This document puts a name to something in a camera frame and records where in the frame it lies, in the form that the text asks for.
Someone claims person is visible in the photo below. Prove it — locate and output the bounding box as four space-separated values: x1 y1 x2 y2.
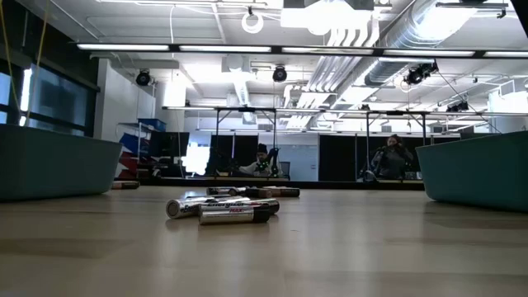
237 143 285 178
369 134 415 181

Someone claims black partition panel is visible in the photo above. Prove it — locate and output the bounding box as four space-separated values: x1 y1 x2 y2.
318 134 426 182
209 134 260 177

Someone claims black ceiling spotlight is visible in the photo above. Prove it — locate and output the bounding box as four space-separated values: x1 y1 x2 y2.
271 64 289 83
135 68 152 87

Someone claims black computer monitor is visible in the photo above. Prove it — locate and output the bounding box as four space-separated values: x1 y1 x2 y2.
147 131 191 158

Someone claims LED light bar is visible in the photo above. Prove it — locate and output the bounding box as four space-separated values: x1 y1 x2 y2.
76 42 528 59

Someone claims rack with blue red bins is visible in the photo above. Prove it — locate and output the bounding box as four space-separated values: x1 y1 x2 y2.
114 118 168 179

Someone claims white ceiling pipe bundle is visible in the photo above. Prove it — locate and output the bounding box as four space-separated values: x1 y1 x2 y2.
284 16 383 131

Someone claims teal plastic bin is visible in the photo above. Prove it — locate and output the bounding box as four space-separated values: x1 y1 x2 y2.
415 130 528 214
0 123 123 202

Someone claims dark framed window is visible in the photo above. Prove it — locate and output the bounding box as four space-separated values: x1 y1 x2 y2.
0 61 100 137

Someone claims black background rig frame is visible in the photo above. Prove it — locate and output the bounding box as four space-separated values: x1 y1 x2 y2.
162 106 432 182

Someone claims black aluminium rig frame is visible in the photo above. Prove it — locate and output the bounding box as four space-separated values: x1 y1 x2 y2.
113 176 426 191

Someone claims white hanging cable ring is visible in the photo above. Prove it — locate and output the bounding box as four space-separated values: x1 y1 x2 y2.
241 11 265 35

